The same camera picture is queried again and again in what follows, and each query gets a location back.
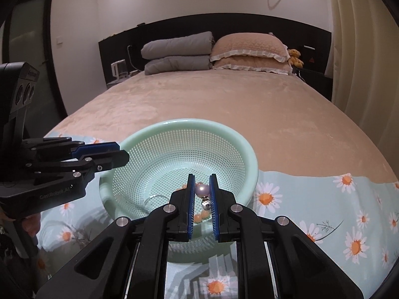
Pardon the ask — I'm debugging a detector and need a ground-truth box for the green plastic colander basket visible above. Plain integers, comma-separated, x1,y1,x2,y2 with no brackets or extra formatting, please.
99,118,259,264

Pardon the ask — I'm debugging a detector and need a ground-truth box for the beige ruffled pillow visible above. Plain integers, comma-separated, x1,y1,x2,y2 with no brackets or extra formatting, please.
209,32,289,63
212,56,293,76

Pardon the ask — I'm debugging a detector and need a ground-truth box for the cream curtain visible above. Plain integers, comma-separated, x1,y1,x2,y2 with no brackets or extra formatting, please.
327,0,399,176

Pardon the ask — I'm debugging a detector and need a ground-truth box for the person's left hand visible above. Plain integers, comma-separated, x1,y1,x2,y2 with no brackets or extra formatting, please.
19,213,42,240

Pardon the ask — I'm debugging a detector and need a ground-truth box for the black nightstand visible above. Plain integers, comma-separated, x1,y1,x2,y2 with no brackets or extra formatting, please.
300,68,334,102

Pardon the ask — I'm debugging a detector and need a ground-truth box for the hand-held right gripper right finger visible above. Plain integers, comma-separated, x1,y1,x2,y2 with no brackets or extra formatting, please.
209,174,365,299

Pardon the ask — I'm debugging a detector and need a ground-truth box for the white cable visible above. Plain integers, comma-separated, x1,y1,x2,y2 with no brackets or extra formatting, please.
126,44,138,70

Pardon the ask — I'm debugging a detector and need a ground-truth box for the silver chain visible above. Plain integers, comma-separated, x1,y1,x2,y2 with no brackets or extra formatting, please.
142,194,171,214

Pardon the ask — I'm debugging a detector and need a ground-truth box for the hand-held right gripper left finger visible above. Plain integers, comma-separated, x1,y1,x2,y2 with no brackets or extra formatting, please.
36,174,195,299

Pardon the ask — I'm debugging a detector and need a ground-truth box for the dark framed door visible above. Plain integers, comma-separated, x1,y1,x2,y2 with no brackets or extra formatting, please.
0,0,68,119

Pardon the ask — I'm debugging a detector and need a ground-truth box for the orange bead bracelet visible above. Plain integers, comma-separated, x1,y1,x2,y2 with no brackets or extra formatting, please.
175,187,213,224

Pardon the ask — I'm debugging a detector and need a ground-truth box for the white small appliance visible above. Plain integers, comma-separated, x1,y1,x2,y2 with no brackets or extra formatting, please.
111,60,128,80

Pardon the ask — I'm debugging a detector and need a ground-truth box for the black headboard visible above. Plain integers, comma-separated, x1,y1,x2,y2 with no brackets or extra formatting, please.
99,13,333,85

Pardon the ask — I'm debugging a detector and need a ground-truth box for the bed with beige blanket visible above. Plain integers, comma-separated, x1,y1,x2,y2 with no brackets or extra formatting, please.
44,68,399,185

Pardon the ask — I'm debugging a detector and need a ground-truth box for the grey folded quilt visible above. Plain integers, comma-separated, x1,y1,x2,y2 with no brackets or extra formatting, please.
141,31,215,60
144,55,211,75

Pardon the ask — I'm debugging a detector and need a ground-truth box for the purple pearl earring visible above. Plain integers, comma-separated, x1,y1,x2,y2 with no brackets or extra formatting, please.
194,183,213,211

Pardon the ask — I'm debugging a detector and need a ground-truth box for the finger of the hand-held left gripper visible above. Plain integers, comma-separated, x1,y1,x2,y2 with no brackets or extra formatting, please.
22,136,121,162
28,149,130,183

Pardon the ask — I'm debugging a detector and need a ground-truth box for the brown teddy bear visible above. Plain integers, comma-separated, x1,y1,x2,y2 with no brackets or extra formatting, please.
287,49,305,68

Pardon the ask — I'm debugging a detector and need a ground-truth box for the daisy print cloth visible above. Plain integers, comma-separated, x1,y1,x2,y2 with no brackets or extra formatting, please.
29,135,399,299

